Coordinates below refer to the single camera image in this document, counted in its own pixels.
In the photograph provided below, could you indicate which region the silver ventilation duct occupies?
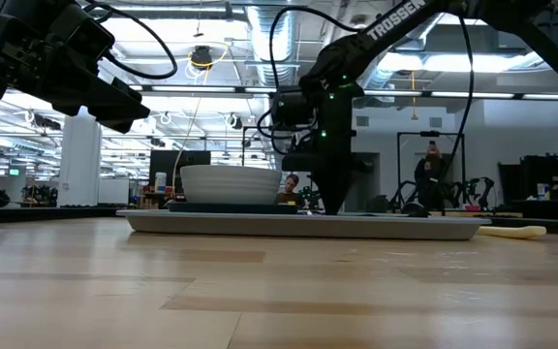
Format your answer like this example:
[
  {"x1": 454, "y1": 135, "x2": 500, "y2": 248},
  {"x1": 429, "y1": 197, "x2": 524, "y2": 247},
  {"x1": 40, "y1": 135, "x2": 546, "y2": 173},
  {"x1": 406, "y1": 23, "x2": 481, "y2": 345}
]
[{"x1": 356, "y1": 18, "x2": 450, "y2": 91}]

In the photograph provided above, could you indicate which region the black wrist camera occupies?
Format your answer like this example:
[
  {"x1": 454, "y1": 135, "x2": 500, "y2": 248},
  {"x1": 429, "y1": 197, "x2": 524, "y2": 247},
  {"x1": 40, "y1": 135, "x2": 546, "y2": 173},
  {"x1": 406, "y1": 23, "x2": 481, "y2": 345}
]
[
  {"x1": 271, "y1": 89, "x2": 317, "y2": 131},
  {"x1": 48, "y1": 2, "x2": 116, "y2": 63}
]

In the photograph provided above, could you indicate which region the black ceiling cable reel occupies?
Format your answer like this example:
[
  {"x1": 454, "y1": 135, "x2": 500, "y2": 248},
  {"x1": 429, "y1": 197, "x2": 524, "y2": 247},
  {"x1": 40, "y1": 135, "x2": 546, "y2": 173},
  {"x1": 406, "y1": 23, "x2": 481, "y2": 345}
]
[{"x1": 190, "y1": 45, "x2": 214, "y2": 72}]

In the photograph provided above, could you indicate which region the person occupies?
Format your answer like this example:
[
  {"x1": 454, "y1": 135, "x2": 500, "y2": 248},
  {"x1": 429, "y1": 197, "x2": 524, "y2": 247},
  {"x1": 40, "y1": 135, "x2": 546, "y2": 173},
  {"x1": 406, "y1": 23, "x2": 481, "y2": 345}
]
[
  {"x1": 273, "y1": 173, "x2": 305, "y2": 206},
  {"x1": 413, "y1": 140, "x2": 450, "y2": 210}
]

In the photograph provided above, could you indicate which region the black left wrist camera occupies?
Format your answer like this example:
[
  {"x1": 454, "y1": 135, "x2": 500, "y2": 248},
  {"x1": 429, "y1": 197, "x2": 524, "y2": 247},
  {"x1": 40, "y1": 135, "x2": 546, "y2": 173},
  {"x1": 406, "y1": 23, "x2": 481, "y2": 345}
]
[{"x1": 48, "y1": 2, "x2": 116, "y2": 63}]

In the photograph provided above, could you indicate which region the cream handled cutlery piece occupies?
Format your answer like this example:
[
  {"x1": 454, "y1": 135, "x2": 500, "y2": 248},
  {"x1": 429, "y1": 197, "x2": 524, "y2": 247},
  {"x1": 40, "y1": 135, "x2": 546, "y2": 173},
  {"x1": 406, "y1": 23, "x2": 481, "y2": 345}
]
[{"x1": 475, "y1": 225, "x2": 547, "y2": 240}]

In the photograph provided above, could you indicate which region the grey serving tray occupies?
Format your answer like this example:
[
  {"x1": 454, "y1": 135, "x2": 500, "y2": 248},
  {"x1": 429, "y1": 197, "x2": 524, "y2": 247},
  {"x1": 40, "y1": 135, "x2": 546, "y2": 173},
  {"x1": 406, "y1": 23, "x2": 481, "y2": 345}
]
[{"x1": 116, "y1": 208, "x2": 492, "y2": 241}]

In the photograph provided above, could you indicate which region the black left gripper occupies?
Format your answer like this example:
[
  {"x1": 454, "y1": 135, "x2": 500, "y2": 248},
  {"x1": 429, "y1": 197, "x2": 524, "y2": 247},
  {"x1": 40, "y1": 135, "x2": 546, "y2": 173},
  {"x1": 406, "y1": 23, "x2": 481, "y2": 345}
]
[{"x1": 0, "y1": 0, "x2": 152, "y2": 136}]

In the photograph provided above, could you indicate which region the white cabinet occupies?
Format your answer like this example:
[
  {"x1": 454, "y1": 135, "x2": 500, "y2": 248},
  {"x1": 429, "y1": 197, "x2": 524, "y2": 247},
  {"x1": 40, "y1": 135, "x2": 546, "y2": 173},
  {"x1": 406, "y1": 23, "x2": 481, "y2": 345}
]
[{"x1": 97, "y1": 177, "x2": 130, "y2": 206}]

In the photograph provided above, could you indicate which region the white pillar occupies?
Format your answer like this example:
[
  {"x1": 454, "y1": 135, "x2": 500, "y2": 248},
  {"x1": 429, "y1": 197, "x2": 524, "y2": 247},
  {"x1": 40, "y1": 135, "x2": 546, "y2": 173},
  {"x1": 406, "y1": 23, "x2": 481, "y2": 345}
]
[{"x1": 57, "y1": 109, "x2": 103, "y2": 208}]

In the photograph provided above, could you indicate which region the white ribbed bowl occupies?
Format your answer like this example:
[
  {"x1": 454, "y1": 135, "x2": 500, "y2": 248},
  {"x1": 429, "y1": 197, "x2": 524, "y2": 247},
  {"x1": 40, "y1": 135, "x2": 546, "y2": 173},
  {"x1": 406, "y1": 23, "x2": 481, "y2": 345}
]
[{"x1": 179, "y1": 164, "x2": 283, "y2": 206}]

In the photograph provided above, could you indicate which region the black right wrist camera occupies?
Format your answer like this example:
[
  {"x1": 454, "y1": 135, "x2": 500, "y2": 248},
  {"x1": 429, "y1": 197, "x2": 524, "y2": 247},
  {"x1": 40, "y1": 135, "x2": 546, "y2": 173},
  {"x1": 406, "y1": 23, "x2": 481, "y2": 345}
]
[{"x1": 271, "y1": 89, "x2": 317, "y2": 131}]

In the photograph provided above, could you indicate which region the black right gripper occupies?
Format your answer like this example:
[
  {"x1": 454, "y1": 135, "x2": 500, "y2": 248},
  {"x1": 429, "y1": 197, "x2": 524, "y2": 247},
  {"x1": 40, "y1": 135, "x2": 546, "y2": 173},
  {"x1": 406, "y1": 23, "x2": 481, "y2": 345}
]
[{"x1": 281, "y1": 90, "x2": 376, "y2": 217}]

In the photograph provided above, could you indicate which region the dark navy plate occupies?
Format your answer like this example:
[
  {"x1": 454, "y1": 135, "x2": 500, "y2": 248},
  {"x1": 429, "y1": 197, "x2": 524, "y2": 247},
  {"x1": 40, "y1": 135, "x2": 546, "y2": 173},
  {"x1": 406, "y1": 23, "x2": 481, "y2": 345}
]
[{"x1": 167, "y1": 202, "x2": 299, "y2": 215}]

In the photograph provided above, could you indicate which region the black metal frame stand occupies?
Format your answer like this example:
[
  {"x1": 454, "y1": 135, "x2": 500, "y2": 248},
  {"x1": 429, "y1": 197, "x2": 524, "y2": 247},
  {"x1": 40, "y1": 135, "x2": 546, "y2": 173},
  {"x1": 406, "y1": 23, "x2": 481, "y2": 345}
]
[
  {"x1": 396, "y1": 130, "x2": 467, "y2": 212},
  {"x1": 241, "y1": 124, "x2": 280, "y2": 171}
]

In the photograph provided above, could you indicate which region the yellow hanging pendant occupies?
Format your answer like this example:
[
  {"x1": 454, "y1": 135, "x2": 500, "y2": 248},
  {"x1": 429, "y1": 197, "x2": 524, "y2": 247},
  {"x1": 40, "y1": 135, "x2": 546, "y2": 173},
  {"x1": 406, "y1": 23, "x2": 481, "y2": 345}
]
[{"x1": 409, "y1": 71, "x2": 419, "y2": 121}]

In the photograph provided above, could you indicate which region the black monitor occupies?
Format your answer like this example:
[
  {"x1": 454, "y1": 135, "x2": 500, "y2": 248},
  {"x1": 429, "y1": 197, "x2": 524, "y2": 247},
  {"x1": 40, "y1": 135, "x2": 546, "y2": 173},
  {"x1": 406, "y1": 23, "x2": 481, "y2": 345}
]
[{"x1": 148, "y1": 149, "x2": 211, "y2": 195}]

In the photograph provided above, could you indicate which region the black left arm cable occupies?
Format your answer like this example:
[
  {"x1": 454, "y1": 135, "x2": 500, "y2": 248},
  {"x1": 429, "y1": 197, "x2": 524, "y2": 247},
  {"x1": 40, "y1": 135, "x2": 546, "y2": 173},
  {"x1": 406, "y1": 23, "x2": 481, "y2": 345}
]
[{"x1": 82, "y1": 0, "x2": 179, "y2": 82}]

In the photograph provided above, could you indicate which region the black right gripper cable loop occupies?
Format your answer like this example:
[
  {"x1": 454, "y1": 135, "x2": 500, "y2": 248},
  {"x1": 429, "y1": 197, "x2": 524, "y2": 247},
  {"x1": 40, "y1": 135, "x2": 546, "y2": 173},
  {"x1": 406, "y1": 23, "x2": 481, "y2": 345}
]
[{"x1": 257, "y1": 5, "x2": 358, "y2": 156}]

